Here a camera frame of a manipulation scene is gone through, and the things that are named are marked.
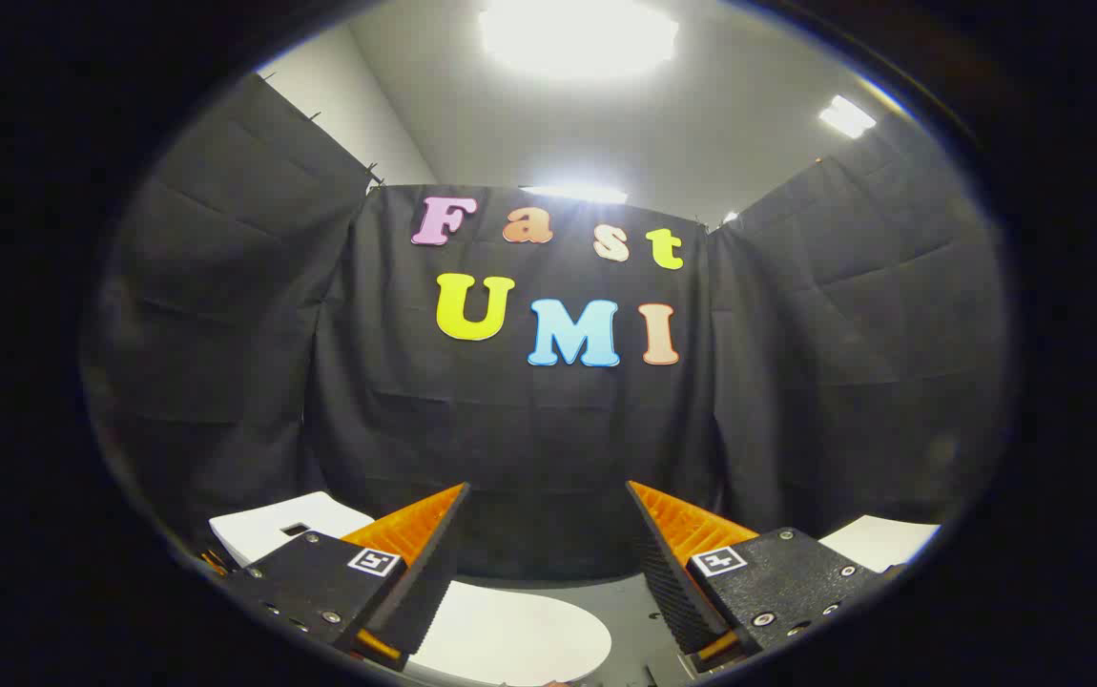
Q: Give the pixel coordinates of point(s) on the grey drawer cabinet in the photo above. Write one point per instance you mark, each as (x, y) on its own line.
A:
(878, 539)

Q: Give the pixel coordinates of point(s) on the small rectangular ceiling light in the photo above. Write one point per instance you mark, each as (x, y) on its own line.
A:
(846, 116)

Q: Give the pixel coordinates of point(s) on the white toilet tank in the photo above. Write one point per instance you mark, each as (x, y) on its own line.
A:
(272, 530)

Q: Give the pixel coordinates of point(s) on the white toilet lid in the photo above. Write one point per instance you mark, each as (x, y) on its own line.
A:
(520, 634)

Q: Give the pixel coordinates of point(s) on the large ceiling light panel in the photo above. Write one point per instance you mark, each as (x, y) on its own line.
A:
(577, 33)

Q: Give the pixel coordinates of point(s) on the ceiling light behind cloth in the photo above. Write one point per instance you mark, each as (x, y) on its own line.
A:
(575, 194)

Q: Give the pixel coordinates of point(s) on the black backdrop cloth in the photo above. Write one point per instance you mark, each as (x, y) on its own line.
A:
(529, 439)

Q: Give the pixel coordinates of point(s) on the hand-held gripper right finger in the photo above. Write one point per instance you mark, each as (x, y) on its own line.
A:
(668, 572)

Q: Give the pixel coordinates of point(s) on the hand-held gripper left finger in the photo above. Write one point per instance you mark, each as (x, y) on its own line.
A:
(434, 563)

